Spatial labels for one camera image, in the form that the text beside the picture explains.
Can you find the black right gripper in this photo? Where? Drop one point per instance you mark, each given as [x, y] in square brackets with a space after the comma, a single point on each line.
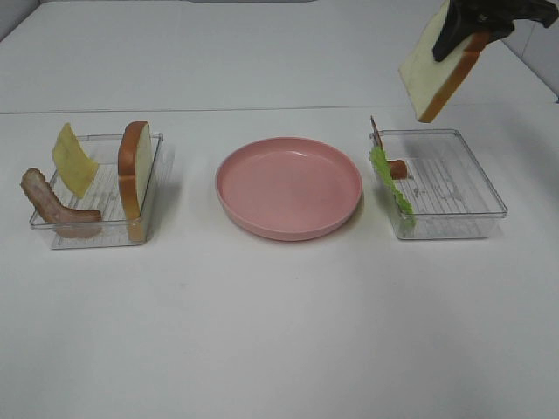
[466, 17]

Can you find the right clear plastic tray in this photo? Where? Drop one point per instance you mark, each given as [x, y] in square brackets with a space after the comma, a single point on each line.
[441, 191]

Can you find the bread slice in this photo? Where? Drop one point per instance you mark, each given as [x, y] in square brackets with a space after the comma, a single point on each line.
[134, 169]
[429, 83]

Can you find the left clear plastic tray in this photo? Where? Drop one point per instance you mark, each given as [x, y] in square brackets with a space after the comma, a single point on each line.
[104, 195]

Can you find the yellow cheese slice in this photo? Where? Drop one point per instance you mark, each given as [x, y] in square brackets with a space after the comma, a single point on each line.
[76, 170]

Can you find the pink wavy bacon strip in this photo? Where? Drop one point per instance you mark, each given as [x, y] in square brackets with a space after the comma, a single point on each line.
[40, 194]

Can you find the brown bacon strip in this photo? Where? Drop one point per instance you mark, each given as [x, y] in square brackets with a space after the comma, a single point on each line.
[395, 168]

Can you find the pink round plate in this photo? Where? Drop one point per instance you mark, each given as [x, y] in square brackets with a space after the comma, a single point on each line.
[288, 188]

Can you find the clear plastic tray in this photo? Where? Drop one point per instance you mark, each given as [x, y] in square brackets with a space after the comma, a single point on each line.
[441, 191]
[104, 195]

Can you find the green lettuce leaf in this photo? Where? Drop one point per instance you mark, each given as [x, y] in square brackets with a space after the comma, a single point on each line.
[381, 165]

